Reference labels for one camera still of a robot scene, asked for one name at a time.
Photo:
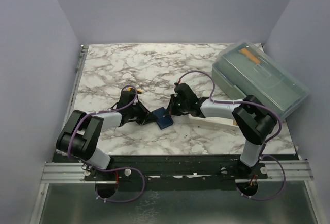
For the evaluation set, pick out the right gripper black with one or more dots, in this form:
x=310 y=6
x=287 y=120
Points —
x=171 y=109

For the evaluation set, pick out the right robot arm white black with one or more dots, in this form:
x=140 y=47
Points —
x=254 y=120

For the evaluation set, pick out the orange item inside box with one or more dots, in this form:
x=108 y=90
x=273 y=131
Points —
x=249 y=55

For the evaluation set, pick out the black mounting rail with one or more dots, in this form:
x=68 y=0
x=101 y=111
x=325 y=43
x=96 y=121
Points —
x=183 y=173

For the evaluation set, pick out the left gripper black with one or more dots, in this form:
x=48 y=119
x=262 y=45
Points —
x=147 y=117

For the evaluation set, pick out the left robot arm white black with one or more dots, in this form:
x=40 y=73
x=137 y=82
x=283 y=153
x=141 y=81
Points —
x=79 y=137

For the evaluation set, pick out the yellow black handled screwdriver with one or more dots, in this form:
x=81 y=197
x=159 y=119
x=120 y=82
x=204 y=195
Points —
x=134 y=90

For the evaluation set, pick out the blue leather card holder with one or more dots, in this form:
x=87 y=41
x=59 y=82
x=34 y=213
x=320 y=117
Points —
x=162 y=120

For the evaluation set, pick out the white plastic tray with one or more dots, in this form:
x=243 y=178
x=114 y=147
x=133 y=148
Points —
x=214 y=122

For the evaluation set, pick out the grey lidded storage box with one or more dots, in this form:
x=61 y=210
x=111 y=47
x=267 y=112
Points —
x=274 y=87

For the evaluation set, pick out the aluminium extrusion rail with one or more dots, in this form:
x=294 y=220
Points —
x=71 y=173

